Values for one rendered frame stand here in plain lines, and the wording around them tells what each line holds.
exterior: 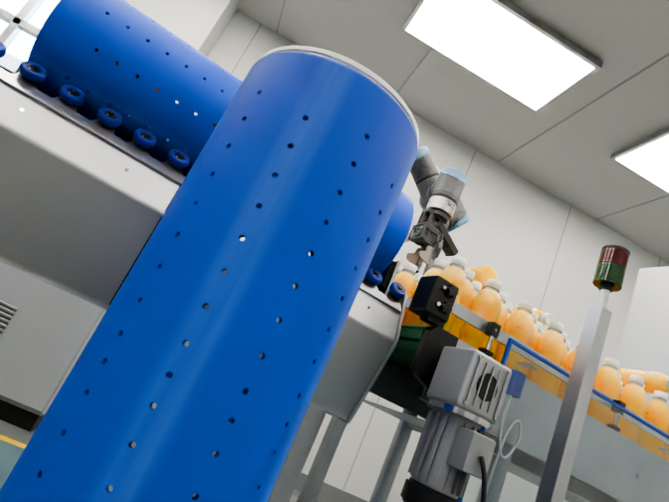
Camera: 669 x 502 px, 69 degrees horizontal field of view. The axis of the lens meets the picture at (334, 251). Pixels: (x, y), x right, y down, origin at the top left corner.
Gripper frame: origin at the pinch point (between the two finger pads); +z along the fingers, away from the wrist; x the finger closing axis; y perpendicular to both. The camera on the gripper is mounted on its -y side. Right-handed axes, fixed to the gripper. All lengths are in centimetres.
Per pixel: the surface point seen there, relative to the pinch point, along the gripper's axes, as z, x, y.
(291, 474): 65, 22, 25
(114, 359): 54, 69, 72
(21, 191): 38, 24, 98
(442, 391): 37, 43, 11
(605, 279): -4, 50, -17
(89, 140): 23, 25, 93
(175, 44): -4, 24, 90
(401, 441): 49, -6, -19
